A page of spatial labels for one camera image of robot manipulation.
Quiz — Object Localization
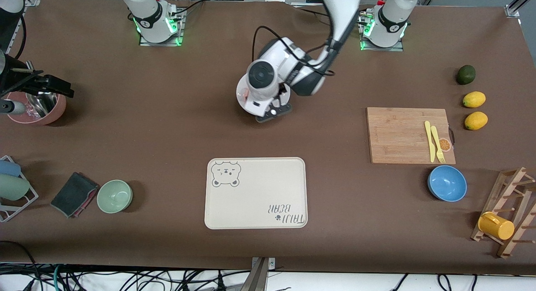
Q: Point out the white round plate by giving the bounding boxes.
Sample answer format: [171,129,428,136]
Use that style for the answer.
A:
[236,73,291,116]

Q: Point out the pink metal-lined bowl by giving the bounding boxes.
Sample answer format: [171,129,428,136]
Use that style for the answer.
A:
[6,90,67,126]

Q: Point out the metal scoop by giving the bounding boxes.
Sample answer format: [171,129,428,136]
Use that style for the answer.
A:
[26,92,59,118]

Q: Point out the light blue cup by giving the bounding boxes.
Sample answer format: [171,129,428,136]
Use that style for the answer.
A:
[0,159,21,178]

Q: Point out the pale green cup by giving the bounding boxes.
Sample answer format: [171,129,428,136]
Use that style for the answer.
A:
[0,174,31,201]

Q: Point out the dark grey folded cloth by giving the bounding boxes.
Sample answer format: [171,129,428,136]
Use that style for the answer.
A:
[50,172,100,219]

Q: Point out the cream bear print tray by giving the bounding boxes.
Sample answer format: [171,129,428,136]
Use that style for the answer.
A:
[204,157,308,230]

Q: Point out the pale green bowl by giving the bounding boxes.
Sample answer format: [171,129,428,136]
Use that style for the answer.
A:
[96,180,134,214]

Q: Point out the wooden cutting board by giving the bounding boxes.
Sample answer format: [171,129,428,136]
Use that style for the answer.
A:
[366,107,456,165]

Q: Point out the yellow plastic knife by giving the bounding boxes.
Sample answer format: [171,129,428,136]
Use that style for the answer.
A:
[424,121,436,163]

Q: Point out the yellow plastic fork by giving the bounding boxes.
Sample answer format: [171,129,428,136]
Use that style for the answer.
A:
[430,126,446,164]

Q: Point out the dark green avocado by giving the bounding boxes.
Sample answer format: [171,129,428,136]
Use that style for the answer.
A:
[456,64,477,85]

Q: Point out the blue bowl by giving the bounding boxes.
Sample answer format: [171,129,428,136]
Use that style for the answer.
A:
[427,165,468,202]

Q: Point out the yellow lemon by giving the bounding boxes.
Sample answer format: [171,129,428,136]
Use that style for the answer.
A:
[464,111,489,131]
[462,91,487,108]

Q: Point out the wooden peg cup rack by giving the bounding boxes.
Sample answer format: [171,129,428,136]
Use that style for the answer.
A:
[471,167,536,259]

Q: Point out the aluminium corner profile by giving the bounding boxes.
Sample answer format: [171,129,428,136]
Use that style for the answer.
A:
[505,0,536,18]

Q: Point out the yellow mug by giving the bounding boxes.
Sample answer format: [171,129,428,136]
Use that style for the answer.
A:
[478,211,515,241]

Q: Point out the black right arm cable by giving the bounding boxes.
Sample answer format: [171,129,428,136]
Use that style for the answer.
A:
[17,15,27,61]

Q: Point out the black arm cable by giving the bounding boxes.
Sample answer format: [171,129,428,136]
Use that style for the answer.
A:
[17,15,27,61]
[252,26,335,77]

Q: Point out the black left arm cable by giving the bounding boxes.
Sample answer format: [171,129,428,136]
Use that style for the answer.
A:
[252,26,335,77]

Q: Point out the black base cable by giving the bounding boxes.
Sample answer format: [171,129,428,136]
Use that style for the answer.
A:
[170,0,206,16]
[293,6,331,19]

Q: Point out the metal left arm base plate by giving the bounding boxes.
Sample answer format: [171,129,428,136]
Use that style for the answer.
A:
[358,13,405,52]

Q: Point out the white wire cup rack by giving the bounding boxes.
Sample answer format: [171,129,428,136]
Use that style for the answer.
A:
[0,155,39,223]

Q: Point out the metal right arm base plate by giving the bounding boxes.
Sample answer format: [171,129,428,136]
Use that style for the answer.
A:
[139,8,185,46]

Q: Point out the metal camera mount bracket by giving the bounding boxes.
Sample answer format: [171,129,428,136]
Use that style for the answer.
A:
[241,257,276,291]

